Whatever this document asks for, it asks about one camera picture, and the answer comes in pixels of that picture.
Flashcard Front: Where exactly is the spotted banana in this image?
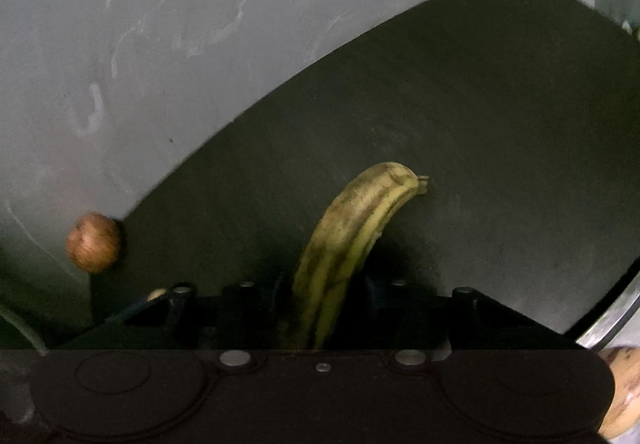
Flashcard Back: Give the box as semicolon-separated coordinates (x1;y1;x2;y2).
292;161;430;349

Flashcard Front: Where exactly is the small brown nut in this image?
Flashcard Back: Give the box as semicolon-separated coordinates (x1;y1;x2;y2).
65;211;120;274

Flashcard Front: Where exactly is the large striped melon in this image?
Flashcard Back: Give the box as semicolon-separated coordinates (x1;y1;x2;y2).
599;346;640;440

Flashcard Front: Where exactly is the metal tray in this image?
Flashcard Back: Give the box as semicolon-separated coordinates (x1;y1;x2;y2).
576;260;639;351

